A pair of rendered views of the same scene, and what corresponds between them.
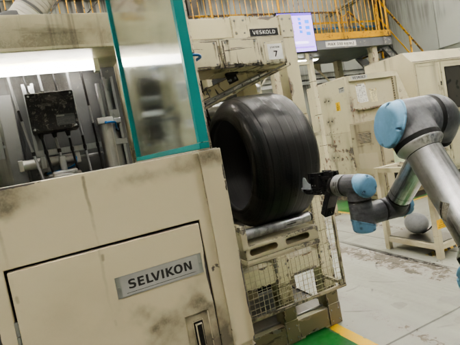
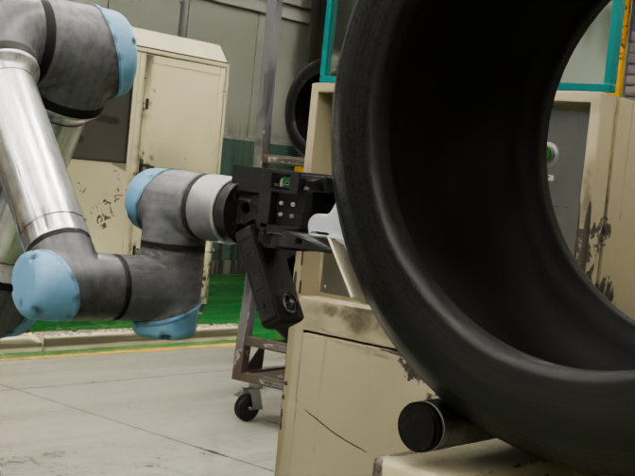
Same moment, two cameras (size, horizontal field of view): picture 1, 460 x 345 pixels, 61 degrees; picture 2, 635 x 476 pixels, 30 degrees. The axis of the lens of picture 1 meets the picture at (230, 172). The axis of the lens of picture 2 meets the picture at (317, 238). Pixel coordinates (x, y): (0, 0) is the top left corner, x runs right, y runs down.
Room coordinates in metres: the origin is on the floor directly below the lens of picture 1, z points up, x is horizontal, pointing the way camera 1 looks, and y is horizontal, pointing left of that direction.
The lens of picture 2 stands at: (2.58, -0.84, 1.11)
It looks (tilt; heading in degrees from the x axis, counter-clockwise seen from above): 3 degrees down; 154
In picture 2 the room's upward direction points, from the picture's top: 6 degrees clockwise
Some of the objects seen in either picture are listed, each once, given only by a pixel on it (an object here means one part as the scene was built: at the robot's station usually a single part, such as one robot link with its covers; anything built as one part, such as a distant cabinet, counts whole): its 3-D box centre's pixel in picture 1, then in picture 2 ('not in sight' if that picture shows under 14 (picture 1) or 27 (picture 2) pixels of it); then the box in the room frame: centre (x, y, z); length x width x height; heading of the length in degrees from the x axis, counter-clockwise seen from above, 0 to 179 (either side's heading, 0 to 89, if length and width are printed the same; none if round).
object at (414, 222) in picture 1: (418, 206); not in sight; (3.57, -1.65, 0.40); 0.60 x 0.35 x 0.80; 25
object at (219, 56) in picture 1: (224, 59); not in sight; (2.08, -0.08, 1.71); 0.61 x 0.25 x 0.15; 115
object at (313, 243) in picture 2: not in sight; (305, 240); (1.49, -0.33, 1.04); 0.09 x 0.05 x 0.02; 25
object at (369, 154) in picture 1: (391, 158); not in sight; (5.99, -2.46, 0.62); 0.91 x 0.58 x 1.25; 115
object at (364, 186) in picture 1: (357, 186); (176, 205); (1.28, -0.40, 1.06); 0.11 x 0.08 x 0.09; 24
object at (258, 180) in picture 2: (326, 183); (279, 210); (1.42, -0.34, 1.07); 0.12 x 0.08 x 0.09; 24
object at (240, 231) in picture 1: (224, 232); not in sight; (1.68, 0.07, 0.90); 0.40 x 0.03 x 0.10; 25
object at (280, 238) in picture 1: (278, 241); (514, 474); (1.63, -0.15, 0.84); 0.36 x 0.09 x 0.06; 115
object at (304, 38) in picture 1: (296, 33); not in sight; (5.46, -1.23, 2.60); 0.60 x 0.05 x 0.55; 115
